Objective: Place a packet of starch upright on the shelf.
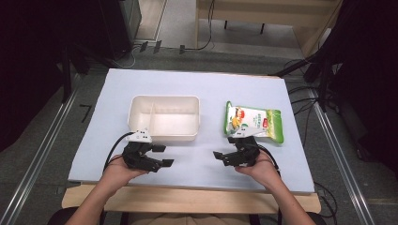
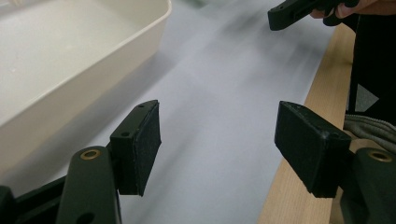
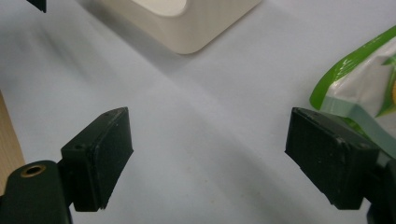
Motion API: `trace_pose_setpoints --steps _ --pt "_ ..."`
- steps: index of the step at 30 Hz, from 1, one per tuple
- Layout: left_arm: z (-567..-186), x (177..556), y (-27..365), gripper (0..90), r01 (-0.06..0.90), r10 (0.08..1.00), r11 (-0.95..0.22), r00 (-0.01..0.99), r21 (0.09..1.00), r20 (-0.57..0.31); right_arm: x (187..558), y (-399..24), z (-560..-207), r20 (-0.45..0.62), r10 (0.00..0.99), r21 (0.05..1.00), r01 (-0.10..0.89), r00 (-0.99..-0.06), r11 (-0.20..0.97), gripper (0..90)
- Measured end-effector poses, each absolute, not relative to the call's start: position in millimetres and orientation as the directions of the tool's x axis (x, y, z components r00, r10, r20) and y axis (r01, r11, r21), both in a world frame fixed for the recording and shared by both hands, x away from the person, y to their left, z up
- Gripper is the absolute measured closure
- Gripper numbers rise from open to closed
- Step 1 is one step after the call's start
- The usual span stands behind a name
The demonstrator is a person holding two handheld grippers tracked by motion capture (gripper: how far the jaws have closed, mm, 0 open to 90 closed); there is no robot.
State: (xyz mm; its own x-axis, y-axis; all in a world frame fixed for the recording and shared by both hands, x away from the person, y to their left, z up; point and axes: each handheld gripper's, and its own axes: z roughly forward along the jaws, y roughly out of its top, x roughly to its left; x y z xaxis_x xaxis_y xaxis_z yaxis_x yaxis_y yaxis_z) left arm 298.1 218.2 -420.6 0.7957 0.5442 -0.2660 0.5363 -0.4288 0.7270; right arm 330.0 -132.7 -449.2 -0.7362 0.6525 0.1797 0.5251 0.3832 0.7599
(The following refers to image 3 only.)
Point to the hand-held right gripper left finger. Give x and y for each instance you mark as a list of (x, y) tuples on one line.
[(99, 161)]

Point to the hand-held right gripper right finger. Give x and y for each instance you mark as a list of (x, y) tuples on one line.
[(327, 155)]

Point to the green and white snack bag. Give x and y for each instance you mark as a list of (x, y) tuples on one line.
[(367, 81)]

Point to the light wooden board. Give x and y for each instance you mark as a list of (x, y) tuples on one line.
[(7, 140)]

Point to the cream plastic container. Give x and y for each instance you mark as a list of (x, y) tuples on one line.
[(193, 28)]

